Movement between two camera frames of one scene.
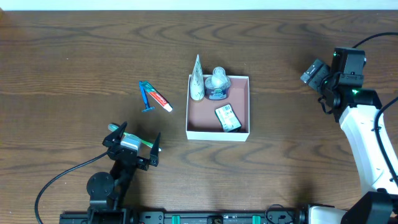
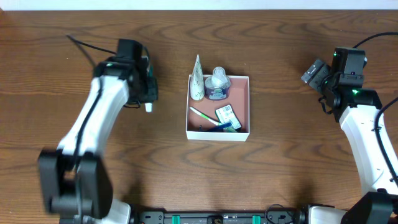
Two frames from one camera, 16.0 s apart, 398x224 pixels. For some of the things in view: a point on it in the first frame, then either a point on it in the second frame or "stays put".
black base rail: x=197 y=218 stays put
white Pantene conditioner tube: x=197 y=83 stays put
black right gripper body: x=315 y=73 stays put
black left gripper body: x=142 y=160 -> x=150 y=90
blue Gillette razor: x=148 y=107 -> x=219 y=128
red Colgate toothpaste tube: x=148 y=88 -> x=152 y=89
